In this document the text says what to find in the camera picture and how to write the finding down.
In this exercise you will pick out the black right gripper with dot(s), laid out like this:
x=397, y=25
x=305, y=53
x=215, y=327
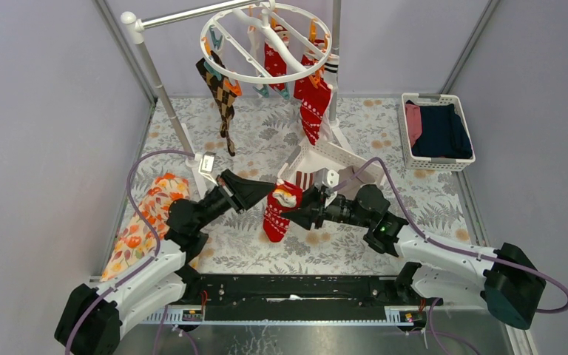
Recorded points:
x=313, y=208

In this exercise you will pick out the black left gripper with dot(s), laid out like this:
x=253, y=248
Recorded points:
x=228, y=191

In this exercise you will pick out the teal clothes clip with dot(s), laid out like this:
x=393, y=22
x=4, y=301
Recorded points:
x=262, y=90
x=282, y=90

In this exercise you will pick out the red dotted sock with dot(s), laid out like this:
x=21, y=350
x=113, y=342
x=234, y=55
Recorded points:
x=315, y=100

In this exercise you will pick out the orange clothes clip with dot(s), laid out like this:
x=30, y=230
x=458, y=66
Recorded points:
x=233, y=86
x=316, y=79

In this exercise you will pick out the white sock with black stripes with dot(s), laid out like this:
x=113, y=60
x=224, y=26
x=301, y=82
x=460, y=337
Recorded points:
x=331, y=69

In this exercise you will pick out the white round clip hanger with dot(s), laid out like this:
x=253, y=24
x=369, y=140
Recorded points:
x=307, y=41

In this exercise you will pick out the brown striped sock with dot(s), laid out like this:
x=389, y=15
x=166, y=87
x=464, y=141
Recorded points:
x=304, y=180

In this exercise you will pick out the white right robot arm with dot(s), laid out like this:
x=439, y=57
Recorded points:
x=501, y=280

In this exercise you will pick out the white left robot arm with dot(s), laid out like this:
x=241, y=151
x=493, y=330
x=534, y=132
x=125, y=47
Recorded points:
x=96, y=318

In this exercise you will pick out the floral patterned table mat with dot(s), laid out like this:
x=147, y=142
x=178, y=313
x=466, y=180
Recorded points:
x=265, y=132

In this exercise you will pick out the white sock basket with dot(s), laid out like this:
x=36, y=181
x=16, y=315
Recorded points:
x=308, y=158

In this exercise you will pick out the brown argyle sock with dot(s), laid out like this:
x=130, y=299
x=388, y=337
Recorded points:
x=224, y=99

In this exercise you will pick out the orange floral cloth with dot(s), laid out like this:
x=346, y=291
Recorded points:
x=136, y=241

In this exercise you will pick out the red white hanging sock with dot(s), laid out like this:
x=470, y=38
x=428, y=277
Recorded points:
x=274, y=64

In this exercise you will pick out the pink folded cloth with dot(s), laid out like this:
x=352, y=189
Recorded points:
x=414, y=122

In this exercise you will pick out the white basket with dark clothes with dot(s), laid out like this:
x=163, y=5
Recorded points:
x=417, y=162

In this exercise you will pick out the dark navy folded cloth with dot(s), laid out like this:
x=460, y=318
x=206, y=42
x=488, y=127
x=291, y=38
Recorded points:
x=443, y=134

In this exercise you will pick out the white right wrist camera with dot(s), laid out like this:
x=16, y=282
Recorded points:
x=327, y=178

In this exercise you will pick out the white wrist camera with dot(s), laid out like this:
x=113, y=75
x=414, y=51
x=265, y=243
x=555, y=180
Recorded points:
x=327, y=178
x=205, y=165

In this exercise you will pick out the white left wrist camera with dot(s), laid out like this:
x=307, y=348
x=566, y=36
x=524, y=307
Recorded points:
x=205, y=165

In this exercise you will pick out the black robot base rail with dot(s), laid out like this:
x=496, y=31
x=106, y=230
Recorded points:
x=298, y=299

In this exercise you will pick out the silver drying rack frame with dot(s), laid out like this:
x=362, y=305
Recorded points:
x=136, y=26

